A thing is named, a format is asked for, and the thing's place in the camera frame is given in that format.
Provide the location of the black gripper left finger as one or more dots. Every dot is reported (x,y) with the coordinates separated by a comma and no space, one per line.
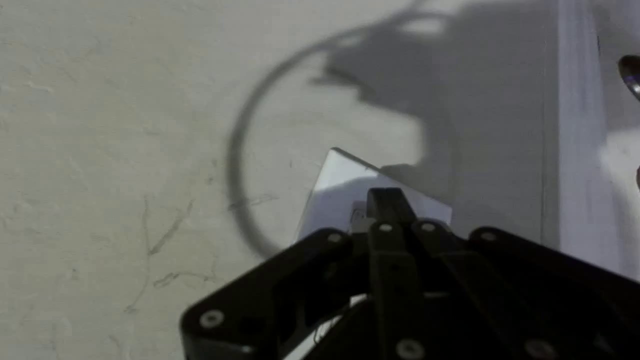
(301,300)

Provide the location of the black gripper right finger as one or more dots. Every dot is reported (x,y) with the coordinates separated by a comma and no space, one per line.
(521,300)

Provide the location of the white wall light switch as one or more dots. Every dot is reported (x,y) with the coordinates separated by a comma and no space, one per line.
(340,192)

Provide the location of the white panel door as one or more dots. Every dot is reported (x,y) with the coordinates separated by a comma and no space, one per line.
(622,173)

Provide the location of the white door frame trim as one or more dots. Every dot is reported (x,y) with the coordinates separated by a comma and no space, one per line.
(572,132)

